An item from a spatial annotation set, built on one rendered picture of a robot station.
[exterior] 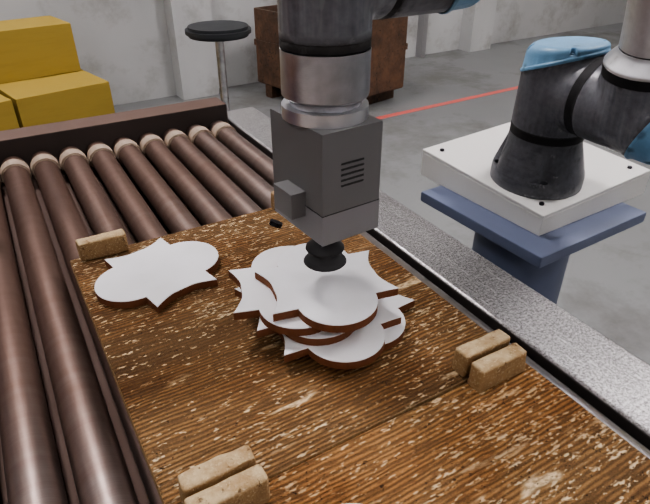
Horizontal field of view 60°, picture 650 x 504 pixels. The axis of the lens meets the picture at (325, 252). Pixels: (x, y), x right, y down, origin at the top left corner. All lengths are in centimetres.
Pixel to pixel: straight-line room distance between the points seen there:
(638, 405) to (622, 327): 172
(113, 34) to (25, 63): 92
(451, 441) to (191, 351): 26
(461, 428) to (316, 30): 34
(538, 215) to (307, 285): 47
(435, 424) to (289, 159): 26
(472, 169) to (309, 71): 62
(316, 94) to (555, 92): 51
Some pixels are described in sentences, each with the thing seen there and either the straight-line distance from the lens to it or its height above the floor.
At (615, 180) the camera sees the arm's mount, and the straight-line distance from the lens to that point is 108.
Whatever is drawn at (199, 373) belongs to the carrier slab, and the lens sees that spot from 56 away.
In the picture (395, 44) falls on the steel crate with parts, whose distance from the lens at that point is 441.
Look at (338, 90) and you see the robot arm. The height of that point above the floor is 119.
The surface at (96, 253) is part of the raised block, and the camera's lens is 75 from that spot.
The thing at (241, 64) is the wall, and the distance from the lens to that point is 501.
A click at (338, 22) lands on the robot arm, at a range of 45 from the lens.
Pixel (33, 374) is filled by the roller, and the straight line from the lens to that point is 65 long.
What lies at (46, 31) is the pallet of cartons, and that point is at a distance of 392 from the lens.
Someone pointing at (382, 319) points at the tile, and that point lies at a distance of 58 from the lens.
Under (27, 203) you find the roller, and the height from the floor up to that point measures 92.
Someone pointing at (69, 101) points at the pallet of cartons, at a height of 35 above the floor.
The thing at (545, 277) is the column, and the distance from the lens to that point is 105.
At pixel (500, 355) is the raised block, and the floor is 96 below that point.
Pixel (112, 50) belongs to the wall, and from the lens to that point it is 464.
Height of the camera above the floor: 132
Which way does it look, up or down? 32 degrees down
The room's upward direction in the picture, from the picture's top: straight up
